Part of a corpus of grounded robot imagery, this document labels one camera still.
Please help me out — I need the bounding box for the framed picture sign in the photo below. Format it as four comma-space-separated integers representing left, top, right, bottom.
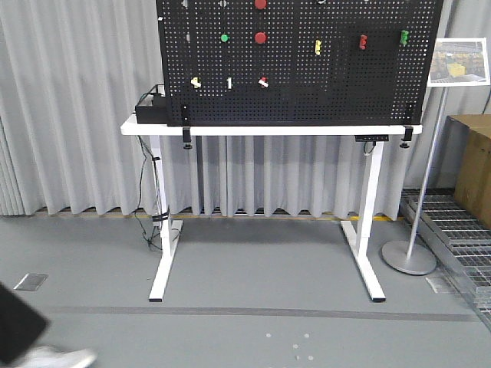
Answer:
427, 38, 490, 87

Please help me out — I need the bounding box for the lower red round push button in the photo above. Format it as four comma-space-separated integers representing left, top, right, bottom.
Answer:
254, 31, 268, 44

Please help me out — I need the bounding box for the black power cable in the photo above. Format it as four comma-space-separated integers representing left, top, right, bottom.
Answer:
133, 134, 182, 253

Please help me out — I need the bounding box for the upper red round push button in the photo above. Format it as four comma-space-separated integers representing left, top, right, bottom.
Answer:
254, 0, 268, 10

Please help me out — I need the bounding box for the black table clamp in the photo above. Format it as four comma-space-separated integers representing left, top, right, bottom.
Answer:
400, 103, 417, 149
181, 104, 193, 150

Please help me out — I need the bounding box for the white standing desk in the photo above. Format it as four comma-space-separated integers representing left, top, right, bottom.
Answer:
120, 113, 423, 302

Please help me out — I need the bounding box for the metal floor grating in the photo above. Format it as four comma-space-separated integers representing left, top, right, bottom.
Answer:
417, 189, 490, 327

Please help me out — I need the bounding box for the yellow rotary selector switch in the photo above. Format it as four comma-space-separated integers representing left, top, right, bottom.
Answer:
190, 77, 202, 89

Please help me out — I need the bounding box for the brown cardboard box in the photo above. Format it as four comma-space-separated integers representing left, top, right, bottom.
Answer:
450, 114, 490, 228

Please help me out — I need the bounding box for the silver sign stand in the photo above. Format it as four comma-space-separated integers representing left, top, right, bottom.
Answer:
381, 87, 450, 276

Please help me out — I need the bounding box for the red round push button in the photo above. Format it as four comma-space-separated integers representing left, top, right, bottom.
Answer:
254, 31, 268, 44
254, 0, 268, 10

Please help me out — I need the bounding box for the left black table clamp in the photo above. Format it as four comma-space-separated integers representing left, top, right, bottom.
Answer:
181, 104, 193, 150

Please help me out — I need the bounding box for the right black table clamp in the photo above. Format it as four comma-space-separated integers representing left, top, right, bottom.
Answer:
400, 103, 417, 149

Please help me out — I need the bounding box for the white sneaker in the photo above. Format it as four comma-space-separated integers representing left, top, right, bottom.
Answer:
14, 346, 97, 368

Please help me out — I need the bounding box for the black desk height controller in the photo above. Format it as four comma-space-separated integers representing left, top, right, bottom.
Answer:
354, 134, 389, 143

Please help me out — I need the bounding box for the red rotary selector switch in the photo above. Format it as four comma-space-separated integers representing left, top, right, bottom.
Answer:
259, 77, 269, 88

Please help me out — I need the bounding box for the grey floor outlet plate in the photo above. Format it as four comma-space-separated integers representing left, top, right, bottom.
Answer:
14, 273, 48, 291

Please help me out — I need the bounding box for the black trouser leg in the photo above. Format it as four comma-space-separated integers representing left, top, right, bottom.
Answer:
1, 284, 49, 364

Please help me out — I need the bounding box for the green toggle switch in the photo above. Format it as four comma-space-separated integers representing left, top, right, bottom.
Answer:
400, 29, 409, 46

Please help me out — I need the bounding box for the black perforated pegboard panel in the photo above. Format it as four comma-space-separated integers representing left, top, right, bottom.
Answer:
157, 1, 443, 127

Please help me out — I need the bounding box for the red toggle switch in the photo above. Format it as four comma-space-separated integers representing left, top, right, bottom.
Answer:
359, 34, 367, 51

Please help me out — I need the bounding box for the black open tray box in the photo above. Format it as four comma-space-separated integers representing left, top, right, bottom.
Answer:
134, 84, 171, 125

